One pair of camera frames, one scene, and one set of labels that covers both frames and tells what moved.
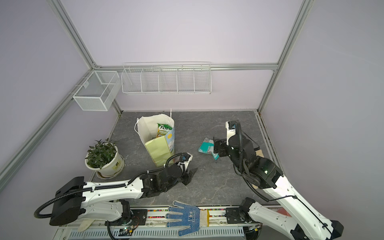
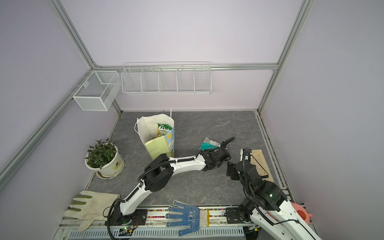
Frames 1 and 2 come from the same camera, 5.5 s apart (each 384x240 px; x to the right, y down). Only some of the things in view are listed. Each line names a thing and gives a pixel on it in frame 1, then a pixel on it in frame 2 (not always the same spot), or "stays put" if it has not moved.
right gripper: [220, 143] to [232, 168]
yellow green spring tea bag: [163, 129] stays put
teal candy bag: [207, 147] stays put
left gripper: [187, 176] to [211, 152]
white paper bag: [161, 147] stays put
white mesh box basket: [97, 92] stays put
